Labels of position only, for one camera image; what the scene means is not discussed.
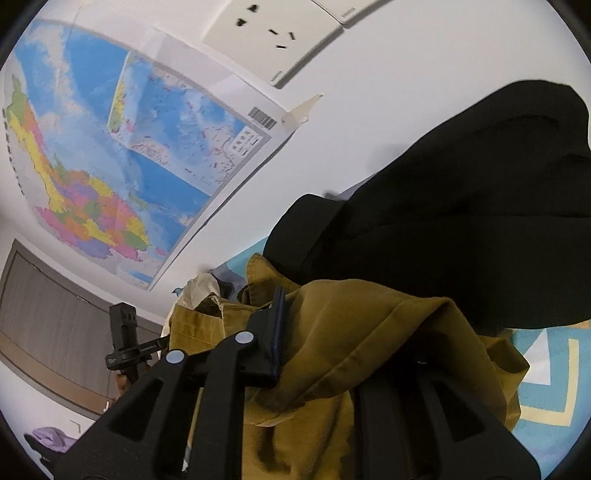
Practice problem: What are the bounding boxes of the mustard yellow shirt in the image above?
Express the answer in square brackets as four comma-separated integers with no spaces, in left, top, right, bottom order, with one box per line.
[164,253,531,480]

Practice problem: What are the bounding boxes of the person's left hand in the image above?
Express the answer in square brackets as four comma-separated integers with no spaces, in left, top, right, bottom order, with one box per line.
[115,373,139,401]

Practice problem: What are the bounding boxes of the beige tape piece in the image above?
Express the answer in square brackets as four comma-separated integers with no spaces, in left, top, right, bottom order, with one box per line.
[280,93,324,127]

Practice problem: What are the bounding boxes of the blue patterned blanket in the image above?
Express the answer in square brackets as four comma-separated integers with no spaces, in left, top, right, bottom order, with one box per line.
[173,178,591,479]

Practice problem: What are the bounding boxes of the black garment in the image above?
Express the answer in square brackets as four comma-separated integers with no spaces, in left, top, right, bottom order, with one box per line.
[263,79,591,339]

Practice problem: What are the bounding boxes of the cream cloth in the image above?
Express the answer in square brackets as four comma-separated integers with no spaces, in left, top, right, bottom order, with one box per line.
[177,272,223,315]

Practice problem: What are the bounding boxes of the white wall socket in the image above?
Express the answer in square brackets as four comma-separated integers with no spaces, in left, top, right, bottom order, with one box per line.
[201,0,345,90]
[313,0,399,25]

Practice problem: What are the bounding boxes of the colourful wall map poster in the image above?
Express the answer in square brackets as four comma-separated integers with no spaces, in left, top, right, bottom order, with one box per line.
[0,17,301,291]

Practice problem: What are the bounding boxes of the grey brown door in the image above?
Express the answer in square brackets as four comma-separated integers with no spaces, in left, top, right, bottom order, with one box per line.
[0,237,166,417]

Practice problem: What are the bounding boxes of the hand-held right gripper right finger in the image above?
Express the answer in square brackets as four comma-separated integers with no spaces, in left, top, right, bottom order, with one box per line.
[355,357,542,480]

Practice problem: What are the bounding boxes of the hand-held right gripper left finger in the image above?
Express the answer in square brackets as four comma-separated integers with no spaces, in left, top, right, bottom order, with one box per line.
[53,286,287,480]

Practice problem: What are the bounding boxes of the purple cloth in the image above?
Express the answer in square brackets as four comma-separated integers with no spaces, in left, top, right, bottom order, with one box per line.
[23,426,80,457]

